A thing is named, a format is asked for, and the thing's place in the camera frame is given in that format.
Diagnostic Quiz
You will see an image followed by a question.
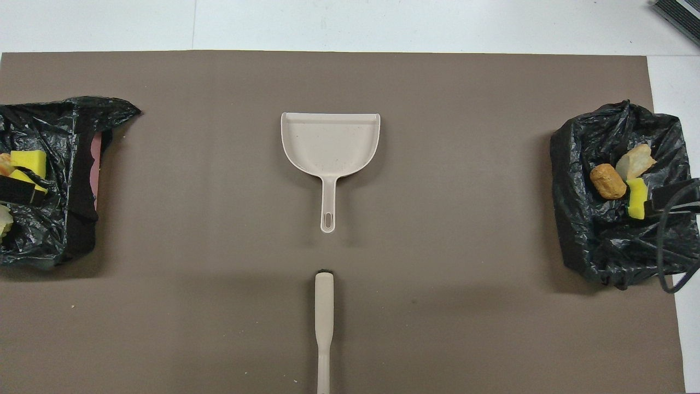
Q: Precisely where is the large yellow sponge piece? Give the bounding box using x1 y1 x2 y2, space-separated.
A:
8 169 49 193

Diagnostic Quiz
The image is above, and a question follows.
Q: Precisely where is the small curled yellow sponge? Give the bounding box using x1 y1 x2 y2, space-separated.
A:
11 150 48 179

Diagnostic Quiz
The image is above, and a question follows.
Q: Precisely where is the yellow and green sponge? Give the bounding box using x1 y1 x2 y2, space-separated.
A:
626 177 649 220

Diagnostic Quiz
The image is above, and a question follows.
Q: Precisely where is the pale wedge foam chunk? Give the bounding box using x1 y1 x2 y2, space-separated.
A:
615 143 657 181

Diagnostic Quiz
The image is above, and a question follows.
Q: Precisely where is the brown bread roll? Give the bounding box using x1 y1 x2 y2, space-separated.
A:
590 163 628 200

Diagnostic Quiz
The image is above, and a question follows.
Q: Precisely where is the beige plastic dustpan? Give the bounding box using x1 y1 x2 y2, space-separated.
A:
281 112 381 234

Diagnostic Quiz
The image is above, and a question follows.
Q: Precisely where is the beige hand brush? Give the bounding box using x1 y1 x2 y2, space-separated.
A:
314 270 335 394

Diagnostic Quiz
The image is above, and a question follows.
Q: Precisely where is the black bag over pink bin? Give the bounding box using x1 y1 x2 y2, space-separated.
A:
0 96 142 268

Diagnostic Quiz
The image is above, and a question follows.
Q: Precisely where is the dark grey ribbed object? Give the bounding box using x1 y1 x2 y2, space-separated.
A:
651 0 700 47

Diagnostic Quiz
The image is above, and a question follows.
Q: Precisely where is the brown table mat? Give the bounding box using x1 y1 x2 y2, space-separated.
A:
0 50 687 394

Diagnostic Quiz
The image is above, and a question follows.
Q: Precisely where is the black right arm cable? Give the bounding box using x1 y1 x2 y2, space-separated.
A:
656 183 700 294

